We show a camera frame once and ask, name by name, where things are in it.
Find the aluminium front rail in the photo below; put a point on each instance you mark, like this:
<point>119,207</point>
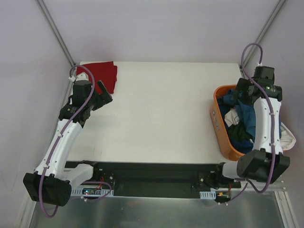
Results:
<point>278,185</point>

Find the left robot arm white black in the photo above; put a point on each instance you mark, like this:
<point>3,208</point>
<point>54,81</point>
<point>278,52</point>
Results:
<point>49,182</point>

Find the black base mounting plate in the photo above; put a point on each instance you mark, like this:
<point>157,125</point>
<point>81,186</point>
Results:
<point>162,180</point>

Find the left white cable duct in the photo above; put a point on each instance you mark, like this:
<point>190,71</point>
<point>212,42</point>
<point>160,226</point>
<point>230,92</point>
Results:
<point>91,192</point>

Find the right aluminium frame post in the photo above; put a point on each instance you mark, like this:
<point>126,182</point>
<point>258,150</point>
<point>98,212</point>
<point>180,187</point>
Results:
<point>280,4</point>

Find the white cable duct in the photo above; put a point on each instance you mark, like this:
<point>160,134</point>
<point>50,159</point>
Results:
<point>207,195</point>
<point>91,192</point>

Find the royal blue t shirt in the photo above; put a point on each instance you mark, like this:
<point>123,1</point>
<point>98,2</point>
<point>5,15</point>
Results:
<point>244,146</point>

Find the folded red t shirt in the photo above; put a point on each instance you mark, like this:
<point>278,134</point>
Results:
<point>106,72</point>

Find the aluminium frame post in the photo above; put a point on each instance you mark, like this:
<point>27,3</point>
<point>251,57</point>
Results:
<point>55,31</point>
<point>280,4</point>

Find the left aluminium frame post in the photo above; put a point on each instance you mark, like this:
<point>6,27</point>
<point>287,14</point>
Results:
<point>55,31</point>

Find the orange plastic basket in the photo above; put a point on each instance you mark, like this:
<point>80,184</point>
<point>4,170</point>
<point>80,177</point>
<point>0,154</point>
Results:
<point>226,148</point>

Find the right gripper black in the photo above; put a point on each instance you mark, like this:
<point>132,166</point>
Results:
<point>241,86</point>

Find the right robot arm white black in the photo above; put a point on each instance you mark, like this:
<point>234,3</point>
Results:
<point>266,162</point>

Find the dark green t shirt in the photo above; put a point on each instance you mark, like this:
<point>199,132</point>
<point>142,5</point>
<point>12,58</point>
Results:
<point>238,132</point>

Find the teal blue t shirt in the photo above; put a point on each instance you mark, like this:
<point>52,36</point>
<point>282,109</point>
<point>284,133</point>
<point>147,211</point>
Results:
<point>245,112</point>

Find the right white cable duct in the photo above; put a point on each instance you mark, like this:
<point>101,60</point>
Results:
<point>207,195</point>

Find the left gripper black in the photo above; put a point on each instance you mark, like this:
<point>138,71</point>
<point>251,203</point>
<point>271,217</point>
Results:
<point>101,98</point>

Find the white t shirt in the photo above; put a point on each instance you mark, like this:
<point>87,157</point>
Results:
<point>232,118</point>

